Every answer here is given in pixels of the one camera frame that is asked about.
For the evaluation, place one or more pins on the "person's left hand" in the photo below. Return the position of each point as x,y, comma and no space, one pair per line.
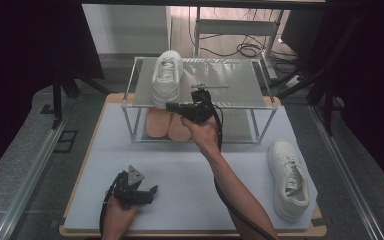
120,216

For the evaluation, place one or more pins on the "aluminium floor rail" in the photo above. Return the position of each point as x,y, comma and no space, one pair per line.
30,176
346,173

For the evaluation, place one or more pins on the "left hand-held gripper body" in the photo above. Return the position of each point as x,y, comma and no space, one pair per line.
131,191

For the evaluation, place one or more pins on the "wooden table board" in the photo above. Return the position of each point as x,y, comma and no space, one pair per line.
113,98

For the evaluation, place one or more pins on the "person's right hand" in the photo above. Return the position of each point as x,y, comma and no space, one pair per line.
201,135

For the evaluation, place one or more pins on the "white leather sneaker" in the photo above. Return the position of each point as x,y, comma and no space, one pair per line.
166,80
288,180

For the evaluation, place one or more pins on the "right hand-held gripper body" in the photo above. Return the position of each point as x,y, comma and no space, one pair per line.
198,108

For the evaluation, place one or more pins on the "grey metal desk frame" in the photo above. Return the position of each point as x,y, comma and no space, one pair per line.
236,27

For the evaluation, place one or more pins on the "black metal stand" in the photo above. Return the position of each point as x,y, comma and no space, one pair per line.
57,96
328,110

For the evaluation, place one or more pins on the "white foam mat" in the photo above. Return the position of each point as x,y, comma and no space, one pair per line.
180,180

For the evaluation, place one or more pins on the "dark monitor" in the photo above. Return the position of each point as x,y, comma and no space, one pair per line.
300,33

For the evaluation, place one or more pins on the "black curtain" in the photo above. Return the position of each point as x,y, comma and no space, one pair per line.
380,83
20,66

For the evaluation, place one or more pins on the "white cabinet panel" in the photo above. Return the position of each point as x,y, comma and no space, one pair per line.
126,30

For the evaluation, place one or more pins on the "pink rubber slipper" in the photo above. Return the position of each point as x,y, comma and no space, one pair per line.
157,123
179,130

